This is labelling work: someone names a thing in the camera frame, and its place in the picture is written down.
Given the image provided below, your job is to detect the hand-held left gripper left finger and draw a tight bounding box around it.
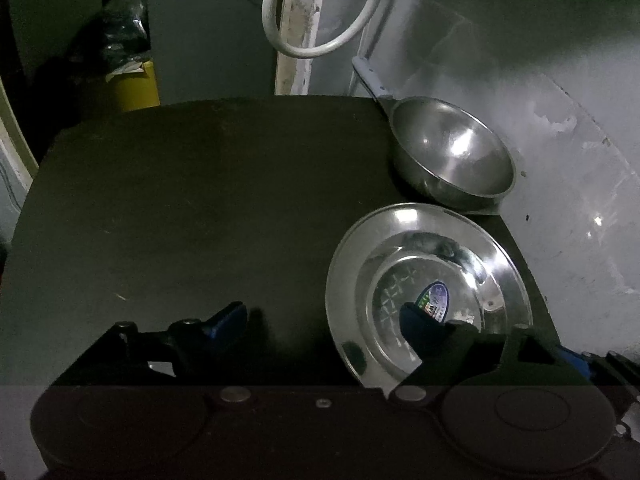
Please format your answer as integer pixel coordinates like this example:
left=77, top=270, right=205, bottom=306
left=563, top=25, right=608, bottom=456
left=65, top=301, right=249, bottom=386

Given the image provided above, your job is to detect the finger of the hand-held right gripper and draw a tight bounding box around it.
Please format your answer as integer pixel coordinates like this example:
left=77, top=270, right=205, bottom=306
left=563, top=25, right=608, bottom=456
left=552, top=344, right=638, bottom=386

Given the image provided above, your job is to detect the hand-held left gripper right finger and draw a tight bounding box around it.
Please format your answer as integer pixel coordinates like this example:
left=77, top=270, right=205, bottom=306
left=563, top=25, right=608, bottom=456
left=387, top=301, right=596, bottom=396

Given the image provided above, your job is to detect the stainless steel plate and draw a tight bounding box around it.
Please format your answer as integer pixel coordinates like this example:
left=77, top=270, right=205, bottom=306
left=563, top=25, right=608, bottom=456
left=325, top=202, right=533, bottom=393

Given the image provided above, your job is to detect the stainless steel bowl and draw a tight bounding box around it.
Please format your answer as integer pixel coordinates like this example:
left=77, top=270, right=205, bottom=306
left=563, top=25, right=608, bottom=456
left=390, top=96, right=516, bottom=208

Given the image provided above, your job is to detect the yellow bin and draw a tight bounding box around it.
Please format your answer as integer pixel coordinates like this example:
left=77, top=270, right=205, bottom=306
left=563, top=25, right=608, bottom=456
left=107, top=60, right=161, bottom=112

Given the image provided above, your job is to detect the wooden door jamb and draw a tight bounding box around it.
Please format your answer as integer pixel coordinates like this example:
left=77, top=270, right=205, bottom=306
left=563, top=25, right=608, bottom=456
left=0, top=77, right=41, bottom=196
left=274, top=0, right=321, bottom=96

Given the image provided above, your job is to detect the grey cabinet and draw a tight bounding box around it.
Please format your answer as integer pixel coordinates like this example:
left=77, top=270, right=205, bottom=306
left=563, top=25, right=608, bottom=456
left=147, top=0, right=278, bottom=106

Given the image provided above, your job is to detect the black plastic bag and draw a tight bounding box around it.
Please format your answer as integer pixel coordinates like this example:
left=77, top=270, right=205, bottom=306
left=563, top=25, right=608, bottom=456
left=97, top=0, right=151, bottom=68

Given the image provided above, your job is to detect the grey metal bracket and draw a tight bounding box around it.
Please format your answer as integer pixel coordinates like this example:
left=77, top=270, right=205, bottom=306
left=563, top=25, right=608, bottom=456
left=351, top=56, right=398, bottom=103

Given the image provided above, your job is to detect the white flexible hose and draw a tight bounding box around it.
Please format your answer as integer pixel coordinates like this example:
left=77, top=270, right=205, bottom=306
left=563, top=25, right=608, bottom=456
left=261, top=0, right=387, bottom=59

